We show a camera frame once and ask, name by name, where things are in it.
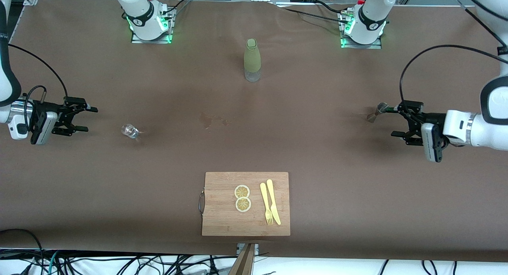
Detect brown wooden post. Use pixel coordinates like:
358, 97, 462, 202
228, 243, 256, 275

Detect steel double jigger cup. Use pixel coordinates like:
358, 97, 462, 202
366, 102, 389, 123

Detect black cable across table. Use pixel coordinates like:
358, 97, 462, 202
278, 5, 350, 25

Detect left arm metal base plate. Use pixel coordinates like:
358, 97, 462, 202
339, 11, 383, 50

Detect wooden cutting board with handle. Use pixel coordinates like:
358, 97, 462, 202
198, 171, 291, 237

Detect yellow plastic knife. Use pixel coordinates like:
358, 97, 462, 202
266, 179, 281, 225

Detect yellow plastic fork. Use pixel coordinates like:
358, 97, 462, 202
260, 183, 274, 226

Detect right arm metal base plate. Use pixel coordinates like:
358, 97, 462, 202
131, 7, 175, 44

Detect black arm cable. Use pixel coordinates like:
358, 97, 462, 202
399, 0, 508, 105
7, 44, 69, 109

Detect thick black floor cable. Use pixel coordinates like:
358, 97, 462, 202
0, 229, 45, 275

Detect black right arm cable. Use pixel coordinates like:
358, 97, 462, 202
7, 44, 69, 109

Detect glass bottle with green sleeve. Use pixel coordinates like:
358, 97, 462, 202
244, 38, 262, 83

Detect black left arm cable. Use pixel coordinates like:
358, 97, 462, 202
399, 0, 508, 105

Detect small metal clamp bracket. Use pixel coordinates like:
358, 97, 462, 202
237, 243, 259, 256

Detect clear glass beaker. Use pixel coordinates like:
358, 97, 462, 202
121, 123, 140, 140

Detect teal cable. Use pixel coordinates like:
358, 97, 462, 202
47, 250, 61, 275

